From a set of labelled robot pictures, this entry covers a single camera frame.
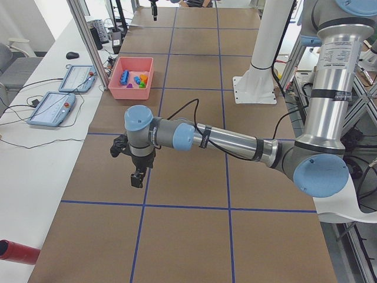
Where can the orange block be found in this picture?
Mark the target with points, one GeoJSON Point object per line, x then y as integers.
{"type": "Point", "coordinates": [144, 78]}

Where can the pink plastic box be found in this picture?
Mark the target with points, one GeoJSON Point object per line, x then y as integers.
{"type": "Point", "coordinates": [136, 66]}

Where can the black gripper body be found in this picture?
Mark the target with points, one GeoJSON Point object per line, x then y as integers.
{"type": "Point", "coordinates": [142, 161]}

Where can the far blue teach pendant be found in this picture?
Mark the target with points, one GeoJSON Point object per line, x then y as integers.
{"type": "Point", "coordinates": [78, 79]}

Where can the aluminium frame post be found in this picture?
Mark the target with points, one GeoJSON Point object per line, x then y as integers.
{"type": "Point", "coordinates": [81, 23]}

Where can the black keyboard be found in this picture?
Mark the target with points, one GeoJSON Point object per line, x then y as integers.
{"type": "Point", "coordinates": [98, 24]}

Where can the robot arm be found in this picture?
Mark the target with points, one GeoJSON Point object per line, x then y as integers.
{"type": "Point", "coordinates": [314, 160]}

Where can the blue teach pendant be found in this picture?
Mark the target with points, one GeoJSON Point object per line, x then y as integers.
{"type": "Point", "coordinates": [78, 79]}
{"type": "Point", "coordinates": [52, 109]}

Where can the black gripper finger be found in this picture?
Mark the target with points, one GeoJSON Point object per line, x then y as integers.
{"type": "Point", "coordinates": [137, 178]}
{"type": "Point", "coordinates": [154, 10]}

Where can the white curved chair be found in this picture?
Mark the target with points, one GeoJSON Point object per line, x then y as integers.
{"type": "Point", "coordinates": [342, 207]}

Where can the long blue four-stud block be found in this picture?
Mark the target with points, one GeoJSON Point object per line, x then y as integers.
{"type": "Point", "coordinates": [124, 77]}

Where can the red cylinder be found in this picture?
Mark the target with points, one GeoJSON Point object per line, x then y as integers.
{"type": "Point", "coordinates": [19, 253]}

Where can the near blue teach pendant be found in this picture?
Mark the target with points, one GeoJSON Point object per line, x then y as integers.
{"type": "Point", "coordinates": [52, 109]}

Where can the black computer mouse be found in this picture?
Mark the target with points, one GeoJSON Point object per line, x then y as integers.
{"type": "Point", "coordinates": [72, 55]}

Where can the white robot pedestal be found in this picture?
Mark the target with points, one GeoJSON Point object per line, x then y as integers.
{"type": "Point", "coordinates": [256, 86]}

